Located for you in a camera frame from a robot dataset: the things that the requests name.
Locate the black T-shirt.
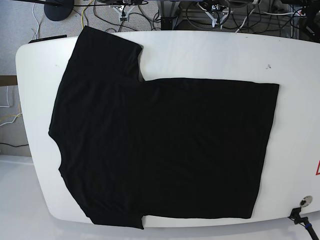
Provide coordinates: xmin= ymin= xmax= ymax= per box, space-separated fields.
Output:
xmin=48 ymin=26 xmax=280 ymax=229

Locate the round black stand base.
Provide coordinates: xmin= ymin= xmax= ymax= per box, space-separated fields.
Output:
xmin=44 ymin=0 xmax=75 ymax=22

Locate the red warning sticker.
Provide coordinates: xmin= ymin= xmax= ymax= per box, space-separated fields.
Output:
xmin=315 ymin=161 xmax=320 ymax=176

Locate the round metal table grommet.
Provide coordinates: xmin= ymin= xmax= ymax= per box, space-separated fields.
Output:
xmin=299 ymin=195 xmax=313 ymax=208

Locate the aluminium frame post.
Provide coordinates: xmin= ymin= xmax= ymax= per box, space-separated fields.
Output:
xmin=156 ymin=0 xmax=181 ymax=31

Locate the yellow floor cable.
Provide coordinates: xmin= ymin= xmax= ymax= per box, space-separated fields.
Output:
xmin=80 ymin=0 xmax=96 ymax=31

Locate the white floor cable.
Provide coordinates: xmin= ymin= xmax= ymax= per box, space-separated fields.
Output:
xmin=30 ymin=3 xmax=41 ymax=40

